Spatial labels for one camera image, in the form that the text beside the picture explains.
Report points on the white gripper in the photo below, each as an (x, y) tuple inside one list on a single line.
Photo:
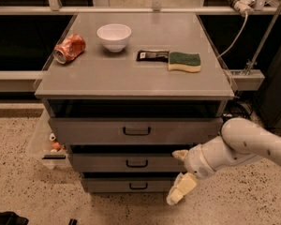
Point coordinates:
[(197, 160)]

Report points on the grey drawer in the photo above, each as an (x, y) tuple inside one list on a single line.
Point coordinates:
[(126, 163), (107, 131), (122, 185)]

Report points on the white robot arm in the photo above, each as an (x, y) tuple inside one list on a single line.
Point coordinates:
[(239, 142)]

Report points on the grey bottom drawer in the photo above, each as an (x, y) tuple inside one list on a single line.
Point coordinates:
[(122, 185)]

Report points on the grey drawer cabinet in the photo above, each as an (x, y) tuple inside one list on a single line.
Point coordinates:
[(104, 84)]

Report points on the grey top drawer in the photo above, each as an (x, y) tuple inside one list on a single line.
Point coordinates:
[(107, 131)]

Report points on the green yellow sponge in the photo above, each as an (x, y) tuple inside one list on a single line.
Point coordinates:
[(184, 62)]

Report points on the clear plastic storage bin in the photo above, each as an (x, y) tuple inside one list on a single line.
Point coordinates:
[(40, 146)]

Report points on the white bowl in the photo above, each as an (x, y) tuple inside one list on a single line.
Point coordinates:
[(114, 36)]

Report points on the crushed orange soda can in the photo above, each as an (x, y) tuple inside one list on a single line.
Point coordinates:
[(69, 49)]

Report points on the metal diagonal pole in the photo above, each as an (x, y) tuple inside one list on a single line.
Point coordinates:
[(252, 62)]

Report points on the white power strip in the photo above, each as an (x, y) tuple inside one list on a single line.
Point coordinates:
[(240, 7)]

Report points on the black object floor corner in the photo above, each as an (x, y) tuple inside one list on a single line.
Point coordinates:
[(11, 218)]

